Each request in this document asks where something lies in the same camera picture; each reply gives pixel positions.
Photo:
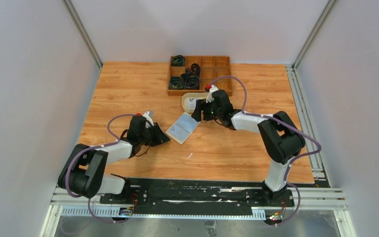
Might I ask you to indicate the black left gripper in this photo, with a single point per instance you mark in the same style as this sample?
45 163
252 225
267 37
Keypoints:
160 137

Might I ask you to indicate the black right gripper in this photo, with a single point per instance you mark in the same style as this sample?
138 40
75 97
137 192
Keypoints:
202 105

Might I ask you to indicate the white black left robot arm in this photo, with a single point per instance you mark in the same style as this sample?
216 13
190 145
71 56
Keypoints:
83 175

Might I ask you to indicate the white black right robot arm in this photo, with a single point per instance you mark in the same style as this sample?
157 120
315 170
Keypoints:
278 132

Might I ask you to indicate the white card in tray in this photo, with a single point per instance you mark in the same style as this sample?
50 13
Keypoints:
191 103

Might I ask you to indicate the beige oval tray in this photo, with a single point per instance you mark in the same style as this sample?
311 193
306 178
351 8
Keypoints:
199 96

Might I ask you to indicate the wooden compartment box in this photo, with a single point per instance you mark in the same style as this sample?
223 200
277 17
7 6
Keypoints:
215 70

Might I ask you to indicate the rolled black belt middle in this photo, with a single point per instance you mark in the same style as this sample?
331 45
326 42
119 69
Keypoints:
195 69

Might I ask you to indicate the rolled black belt top left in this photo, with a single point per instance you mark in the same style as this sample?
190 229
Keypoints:
178 61

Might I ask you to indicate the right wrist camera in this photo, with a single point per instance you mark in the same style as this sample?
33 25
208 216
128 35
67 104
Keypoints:
210 88

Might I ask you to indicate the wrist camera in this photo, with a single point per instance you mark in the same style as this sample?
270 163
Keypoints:
210 88
149 118

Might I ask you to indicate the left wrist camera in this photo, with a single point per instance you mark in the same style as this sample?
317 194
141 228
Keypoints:
149 118

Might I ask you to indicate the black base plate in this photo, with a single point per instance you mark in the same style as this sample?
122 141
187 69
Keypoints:
197 199

